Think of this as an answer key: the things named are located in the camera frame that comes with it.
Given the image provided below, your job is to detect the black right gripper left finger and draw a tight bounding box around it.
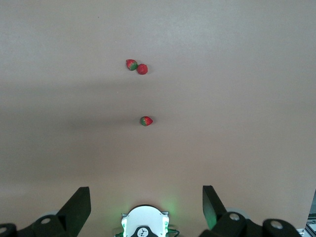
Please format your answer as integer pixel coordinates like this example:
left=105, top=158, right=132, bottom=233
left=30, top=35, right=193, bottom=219
left=16, top=187, right=91, bottom=237

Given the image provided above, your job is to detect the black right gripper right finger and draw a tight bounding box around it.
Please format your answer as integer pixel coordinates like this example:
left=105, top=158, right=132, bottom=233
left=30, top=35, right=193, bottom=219
left=198, top=185, right=266, bottom=237

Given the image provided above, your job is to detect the red strawberry green calyx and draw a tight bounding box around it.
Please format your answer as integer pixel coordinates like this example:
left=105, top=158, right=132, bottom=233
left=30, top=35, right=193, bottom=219
left=140, top=116, right=154, bottom=127
left=125, top=59, right=138, bottom=72
left=136, top=63, right=149, bottom=76

